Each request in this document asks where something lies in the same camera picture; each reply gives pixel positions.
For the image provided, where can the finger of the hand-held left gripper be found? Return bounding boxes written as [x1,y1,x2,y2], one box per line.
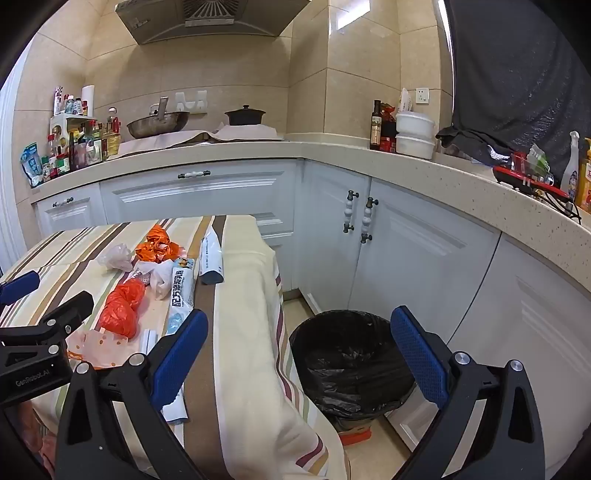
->
[0,291,95,352]
[0,270,41,306]

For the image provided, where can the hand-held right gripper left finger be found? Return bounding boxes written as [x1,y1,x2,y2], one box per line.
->
[55,309,209,480]

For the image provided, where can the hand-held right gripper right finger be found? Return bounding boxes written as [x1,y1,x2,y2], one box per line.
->
[390,305,546,480]

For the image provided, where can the trash bin with black bag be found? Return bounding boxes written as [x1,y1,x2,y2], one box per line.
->
[288,310,419,448]

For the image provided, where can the white tissue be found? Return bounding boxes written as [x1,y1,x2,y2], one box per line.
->
[136,261,174,301]

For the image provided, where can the dotted paper wrapper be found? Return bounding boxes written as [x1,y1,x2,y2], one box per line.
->
[67,323,131,371]

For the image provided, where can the orange plastic bag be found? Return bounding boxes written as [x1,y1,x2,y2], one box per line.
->
[99,279,147,340]

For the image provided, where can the clear plastic bag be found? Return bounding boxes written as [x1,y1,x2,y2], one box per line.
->
[97,243,135,273]

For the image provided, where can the long blue white packet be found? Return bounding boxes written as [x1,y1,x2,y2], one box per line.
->
[161,257,197,425]

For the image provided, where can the white kitchen cabinet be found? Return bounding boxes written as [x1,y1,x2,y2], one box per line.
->
[31,157,591,480]

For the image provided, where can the striped tablecloth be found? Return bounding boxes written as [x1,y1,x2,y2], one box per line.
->
[0,215,348,480]

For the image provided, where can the white tube packet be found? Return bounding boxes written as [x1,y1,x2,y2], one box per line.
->
[198,229,225,285]

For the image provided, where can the orange crumpled wrapper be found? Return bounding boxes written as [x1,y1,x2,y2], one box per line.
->
[135,224,181,264]

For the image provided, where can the blue white snack bag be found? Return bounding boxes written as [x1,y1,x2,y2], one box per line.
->
[20,143,45,188]

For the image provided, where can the cluster of condiment bottles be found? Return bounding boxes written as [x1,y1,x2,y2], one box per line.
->
[41,85,108,180]

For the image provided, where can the yellow cooking oil bottle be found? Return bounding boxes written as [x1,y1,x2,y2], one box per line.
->
[105,107,122,160]

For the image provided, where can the red dish rack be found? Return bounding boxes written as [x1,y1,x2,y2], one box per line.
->
[492,152,583,224]

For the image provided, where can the steel wok with spatula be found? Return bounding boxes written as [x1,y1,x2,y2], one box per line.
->
[126,97,191,140]

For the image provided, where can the white lidded container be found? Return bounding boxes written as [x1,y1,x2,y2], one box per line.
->
[394,134,437,160]
[396,111,437,137]

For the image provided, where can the green white packets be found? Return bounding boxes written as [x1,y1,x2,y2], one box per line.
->
[525,144,551,182]

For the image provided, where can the dark glass bottle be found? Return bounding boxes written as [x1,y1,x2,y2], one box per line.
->
[369,100,384,151]

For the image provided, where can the beige stove cover cloth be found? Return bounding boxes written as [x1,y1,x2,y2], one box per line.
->
[108,124,290,160]

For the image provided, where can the white spray bottle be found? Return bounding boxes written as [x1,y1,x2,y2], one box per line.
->
[561,130,581,197]

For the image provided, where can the yellow detergent bottle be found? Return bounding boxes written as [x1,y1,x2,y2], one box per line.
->
[575,137,591,209]

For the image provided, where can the black pot with lid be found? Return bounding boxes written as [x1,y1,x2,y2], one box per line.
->
[225,105,267,127]

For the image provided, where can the dark grey curtain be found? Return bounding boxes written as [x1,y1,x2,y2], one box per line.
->
[436,0,591,167]

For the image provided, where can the steel range hood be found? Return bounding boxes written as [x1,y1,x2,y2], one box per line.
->
[115,0,311,45]

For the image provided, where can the cabinet door handle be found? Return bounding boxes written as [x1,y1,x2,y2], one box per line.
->
[342,189,360,233]
[361,197,379,244]

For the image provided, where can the white wall rack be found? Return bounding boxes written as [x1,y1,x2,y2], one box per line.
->
[175,91,208,114]

